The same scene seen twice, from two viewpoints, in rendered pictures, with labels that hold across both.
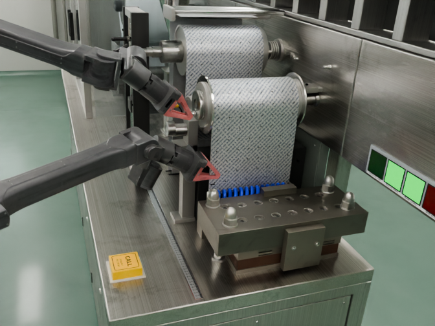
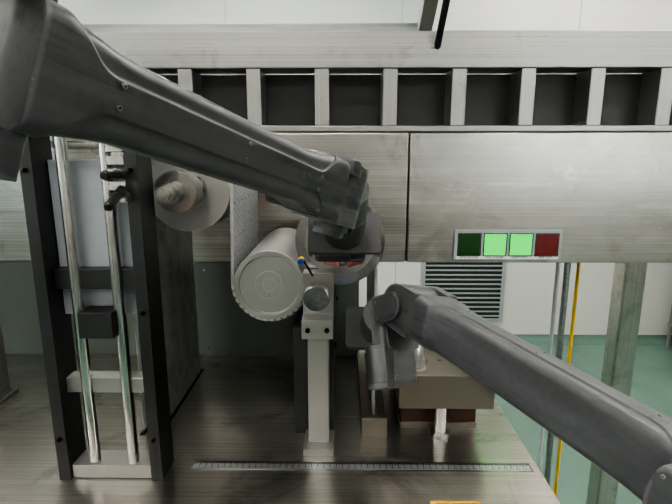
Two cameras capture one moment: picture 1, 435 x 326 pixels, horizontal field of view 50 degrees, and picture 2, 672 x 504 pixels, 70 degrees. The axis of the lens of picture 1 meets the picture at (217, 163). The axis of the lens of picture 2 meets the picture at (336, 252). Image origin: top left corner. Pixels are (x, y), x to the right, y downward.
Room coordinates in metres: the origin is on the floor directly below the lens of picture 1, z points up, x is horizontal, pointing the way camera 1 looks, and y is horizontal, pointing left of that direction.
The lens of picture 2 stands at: (0.86, 0.77, 1.39)
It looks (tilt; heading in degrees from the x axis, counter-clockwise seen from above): 11 degrees down; 291
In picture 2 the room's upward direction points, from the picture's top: straight up
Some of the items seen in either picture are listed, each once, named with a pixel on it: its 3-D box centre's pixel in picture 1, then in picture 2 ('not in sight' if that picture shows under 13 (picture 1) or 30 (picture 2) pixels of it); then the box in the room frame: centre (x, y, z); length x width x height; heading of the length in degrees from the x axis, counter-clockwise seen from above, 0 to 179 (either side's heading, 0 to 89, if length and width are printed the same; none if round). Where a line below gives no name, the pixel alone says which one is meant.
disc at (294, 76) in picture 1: (292, 99); not in sight; (1.22, -0.19, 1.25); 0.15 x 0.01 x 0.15; 21
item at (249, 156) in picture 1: (252, 160); (371, 300); (1.12, -0.09, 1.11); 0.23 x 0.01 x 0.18; 111
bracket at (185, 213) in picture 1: (182, 171); (318, 363); (1.15, 0.09, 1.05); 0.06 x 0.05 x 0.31; 111
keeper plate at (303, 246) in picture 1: (302, 248); not in sight; (0.94, -0.22, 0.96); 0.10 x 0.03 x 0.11; 111
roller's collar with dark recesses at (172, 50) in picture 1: (171, 51); (181, 190); (1.36, 0.15, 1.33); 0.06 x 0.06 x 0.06; 21
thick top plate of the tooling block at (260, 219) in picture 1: (281, 217); (426, 345); (1.02, -0.17, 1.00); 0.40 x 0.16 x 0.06; 111
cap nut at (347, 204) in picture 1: (348, 199); not in sight; (1.04, -0.34, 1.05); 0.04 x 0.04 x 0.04
